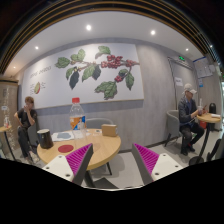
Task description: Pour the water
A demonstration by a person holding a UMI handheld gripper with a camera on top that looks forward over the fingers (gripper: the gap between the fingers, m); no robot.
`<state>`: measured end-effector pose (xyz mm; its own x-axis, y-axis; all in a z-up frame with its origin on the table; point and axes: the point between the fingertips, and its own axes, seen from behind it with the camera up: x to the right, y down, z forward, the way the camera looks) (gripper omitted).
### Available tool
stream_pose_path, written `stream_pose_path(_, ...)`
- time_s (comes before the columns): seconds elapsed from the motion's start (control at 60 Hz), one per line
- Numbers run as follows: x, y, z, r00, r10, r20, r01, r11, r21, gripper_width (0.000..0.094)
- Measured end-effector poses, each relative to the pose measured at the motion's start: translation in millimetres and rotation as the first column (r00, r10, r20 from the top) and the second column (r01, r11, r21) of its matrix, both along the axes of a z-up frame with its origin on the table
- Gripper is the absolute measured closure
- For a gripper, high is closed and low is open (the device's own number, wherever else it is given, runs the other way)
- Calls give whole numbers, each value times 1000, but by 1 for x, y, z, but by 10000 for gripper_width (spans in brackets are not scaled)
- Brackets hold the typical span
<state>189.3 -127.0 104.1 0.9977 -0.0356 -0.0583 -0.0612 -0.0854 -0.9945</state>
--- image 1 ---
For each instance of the brown cardboard box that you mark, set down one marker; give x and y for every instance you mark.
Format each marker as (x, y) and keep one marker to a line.
(109, 130)

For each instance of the notice board on wall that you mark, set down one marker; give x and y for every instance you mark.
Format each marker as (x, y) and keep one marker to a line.
(203, 67)

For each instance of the small round table left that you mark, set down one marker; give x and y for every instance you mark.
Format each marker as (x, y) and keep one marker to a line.
(4, 130)

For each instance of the grey armchair right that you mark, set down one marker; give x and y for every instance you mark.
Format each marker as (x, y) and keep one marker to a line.
(173, 125)

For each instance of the white paper napkin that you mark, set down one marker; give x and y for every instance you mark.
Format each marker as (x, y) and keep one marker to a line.
(62, 136)

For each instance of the grey chair behind table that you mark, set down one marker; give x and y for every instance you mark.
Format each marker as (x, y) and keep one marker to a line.
(96, 123)

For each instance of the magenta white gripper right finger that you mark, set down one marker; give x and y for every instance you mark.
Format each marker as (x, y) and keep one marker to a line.
(153, 166)

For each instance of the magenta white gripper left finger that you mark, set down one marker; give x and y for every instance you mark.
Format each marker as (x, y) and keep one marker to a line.
(73, 166)

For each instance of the black cup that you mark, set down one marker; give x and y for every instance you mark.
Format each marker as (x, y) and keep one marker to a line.
(44, 138)

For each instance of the small round table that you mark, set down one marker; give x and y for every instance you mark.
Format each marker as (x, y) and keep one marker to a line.
(209, 119)
(4, 130)

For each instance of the clear plastic water bottle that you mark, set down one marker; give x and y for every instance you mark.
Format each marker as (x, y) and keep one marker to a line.
(77, 120)

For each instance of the seated person in black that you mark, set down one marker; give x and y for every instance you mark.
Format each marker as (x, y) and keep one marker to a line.
(26, 117)

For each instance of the red round coaster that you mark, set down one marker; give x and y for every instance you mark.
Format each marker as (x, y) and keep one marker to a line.
(65, 148)

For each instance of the round wooden table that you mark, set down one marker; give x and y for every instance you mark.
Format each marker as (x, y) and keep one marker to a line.
(103, 151)

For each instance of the seated person with cap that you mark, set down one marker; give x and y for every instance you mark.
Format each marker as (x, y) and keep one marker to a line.
(190, 130)

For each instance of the small round table right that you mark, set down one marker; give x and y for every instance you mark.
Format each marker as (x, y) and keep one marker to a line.
(209, 119)

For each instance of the clear glass cup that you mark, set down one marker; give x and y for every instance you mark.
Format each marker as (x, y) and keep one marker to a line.
(96, 134)

